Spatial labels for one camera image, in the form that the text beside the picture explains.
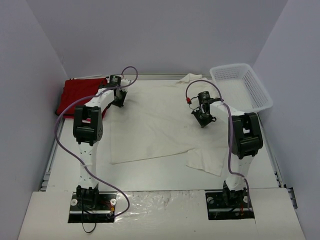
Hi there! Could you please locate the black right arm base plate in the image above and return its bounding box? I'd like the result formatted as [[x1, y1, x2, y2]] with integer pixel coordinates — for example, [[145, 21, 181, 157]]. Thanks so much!
[[205, 190, 255, 221]]

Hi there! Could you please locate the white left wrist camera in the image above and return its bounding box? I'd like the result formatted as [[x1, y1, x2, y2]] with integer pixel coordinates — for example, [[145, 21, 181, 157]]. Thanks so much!
[[120, 78, 132, 88]]

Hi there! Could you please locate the thin black cable loop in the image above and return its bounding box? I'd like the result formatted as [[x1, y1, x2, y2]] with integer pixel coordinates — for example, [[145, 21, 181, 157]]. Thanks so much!
[[81, 212, 99, 234]]

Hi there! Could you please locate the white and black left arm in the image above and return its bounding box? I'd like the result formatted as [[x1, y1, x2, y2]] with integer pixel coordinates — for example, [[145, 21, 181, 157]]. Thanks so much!
[[73, 75, 129, 210]]

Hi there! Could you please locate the white plastic basket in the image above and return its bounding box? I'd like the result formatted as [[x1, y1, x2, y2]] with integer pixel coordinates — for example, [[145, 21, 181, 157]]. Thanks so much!
[[209, 63, 273, 113]]

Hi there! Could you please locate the white t-shirt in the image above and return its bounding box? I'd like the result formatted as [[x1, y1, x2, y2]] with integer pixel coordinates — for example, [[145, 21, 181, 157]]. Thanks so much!
[[105, 74, 228, 176]]

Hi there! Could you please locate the white foam board front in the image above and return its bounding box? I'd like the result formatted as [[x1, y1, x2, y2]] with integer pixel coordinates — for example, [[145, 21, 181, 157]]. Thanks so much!
[[19, 188, 305, 240]]

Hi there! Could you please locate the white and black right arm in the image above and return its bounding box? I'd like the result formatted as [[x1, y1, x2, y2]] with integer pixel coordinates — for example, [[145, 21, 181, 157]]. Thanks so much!
[[191, 91, 263, 207]]

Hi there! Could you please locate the dark red folded t-shirt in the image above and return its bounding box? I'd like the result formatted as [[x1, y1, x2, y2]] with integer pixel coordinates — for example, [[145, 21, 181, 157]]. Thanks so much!
[[57, 77, 108, 111]]

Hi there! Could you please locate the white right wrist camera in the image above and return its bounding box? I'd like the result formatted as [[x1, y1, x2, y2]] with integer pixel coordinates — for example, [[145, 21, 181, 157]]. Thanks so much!
[[186, 96, 200, 109]]

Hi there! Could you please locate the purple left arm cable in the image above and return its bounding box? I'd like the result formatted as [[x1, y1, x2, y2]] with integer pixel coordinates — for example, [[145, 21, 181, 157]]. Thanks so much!
[[54, 65, 140, 217]]

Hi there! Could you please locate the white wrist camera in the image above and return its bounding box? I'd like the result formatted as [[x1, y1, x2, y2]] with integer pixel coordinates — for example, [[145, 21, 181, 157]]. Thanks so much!
[[186, 96, 200, 109], [120, 78, 132, 88]]

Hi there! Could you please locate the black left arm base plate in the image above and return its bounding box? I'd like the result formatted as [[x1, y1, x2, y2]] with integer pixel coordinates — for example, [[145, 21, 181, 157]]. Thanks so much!
[[68, 192, 117, 224]]

